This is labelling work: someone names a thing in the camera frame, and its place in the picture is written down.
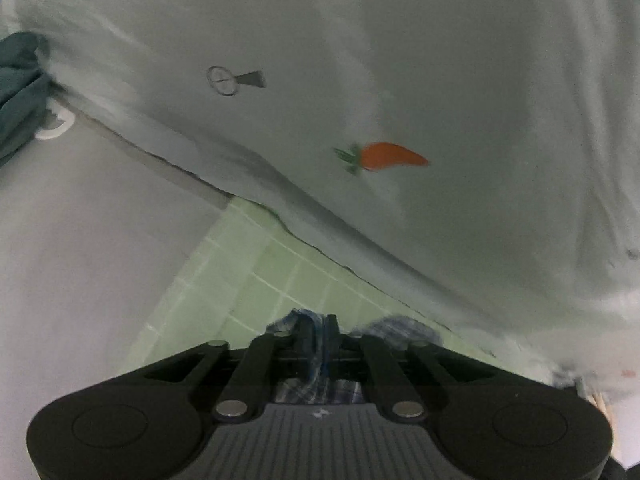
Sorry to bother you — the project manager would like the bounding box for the teal cloth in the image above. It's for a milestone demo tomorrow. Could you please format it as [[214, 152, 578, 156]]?
[[0, 31, 53, 166]]

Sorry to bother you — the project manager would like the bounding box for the white plastic hook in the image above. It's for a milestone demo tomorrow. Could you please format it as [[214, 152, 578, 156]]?
[[35, 102, 76, 141]]

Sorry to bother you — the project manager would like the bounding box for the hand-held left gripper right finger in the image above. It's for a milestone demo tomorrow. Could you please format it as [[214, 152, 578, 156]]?
[[325, 314, 501, 423]]

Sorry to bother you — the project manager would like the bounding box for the blue plaid shirt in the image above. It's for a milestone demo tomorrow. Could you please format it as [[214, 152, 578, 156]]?
[[265, 309, 446, 406]]

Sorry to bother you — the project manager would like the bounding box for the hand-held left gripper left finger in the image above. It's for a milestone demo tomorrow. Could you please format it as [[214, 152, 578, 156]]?
[[142, 314, 326, 423]]

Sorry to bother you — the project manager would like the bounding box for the green grid mat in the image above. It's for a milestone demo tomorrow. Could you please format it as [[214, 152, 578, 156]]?
[[120, 195, 556, 391]]

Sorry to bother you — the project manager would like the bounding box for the grey carrot-print cloth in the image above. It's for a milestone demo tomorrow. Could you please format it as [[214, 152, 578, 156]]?
[[0, 0, 640, 406]]

